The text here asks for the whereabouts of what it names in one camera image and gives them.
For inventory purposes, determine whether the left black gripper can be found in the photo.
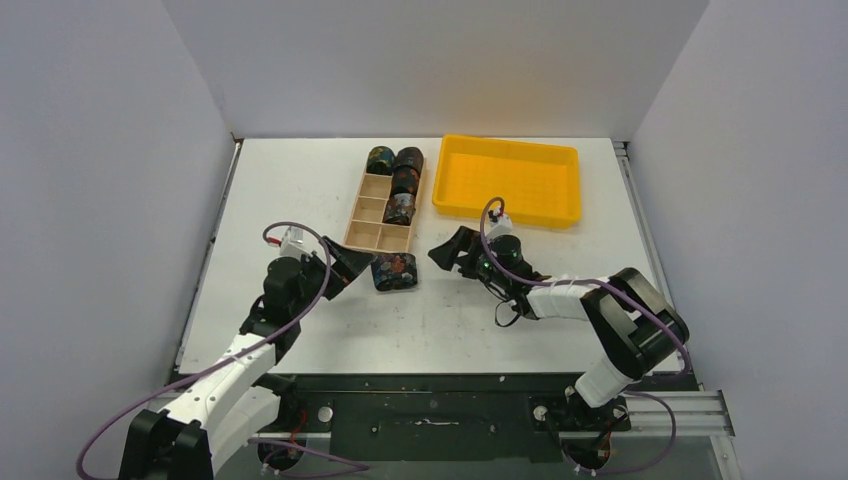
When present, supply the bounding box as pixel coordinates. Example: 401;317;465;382
291;237;374;318

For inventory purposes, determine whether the wooden compartment box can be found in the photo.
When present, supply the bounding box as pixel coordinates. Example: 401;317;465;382
342;158;429;253

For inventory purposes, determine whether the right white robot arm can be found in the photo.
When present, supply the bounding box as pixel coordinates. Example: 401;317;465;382
428;226;690;429

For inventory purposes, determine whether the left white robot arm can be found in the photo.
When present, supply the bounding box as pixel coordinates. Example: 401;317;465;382
118;237;376;479

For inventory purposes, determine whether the yellow plastic tray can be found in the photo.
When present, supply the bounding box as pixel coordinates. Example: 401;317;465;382
432;135;582;229

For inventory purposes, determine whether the rolled tie blue yellow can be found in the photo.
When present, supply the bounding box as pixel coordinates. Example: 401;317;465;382
366;146;395;176

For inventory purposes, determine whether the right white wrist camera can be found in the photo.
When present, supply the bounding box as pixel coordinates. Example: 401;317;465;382
486;208;513;240

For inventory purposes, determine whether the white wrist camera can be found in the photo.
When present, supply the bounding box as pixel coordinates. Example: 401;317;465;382
266;227;310;260
486;208;513;240

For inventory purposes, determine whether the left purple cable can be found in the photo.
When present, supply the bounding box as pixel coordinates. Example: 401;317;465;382
76;221;371;480

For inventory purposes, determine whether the purple cable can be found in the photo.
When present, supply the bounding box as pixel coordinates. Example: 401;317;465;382
479;196;694;477
76;221;371;480

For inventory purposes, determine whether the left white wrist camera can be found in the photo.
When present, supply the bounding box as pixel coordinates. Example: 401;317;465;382
266;227;310;260

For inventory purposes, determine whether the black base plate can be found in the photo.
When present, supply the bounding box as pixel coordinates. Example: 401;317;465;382
228;372;697;465

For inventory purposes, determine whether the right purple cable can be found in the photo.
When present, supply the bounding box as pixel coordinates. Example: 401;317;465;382
479;196;694;477

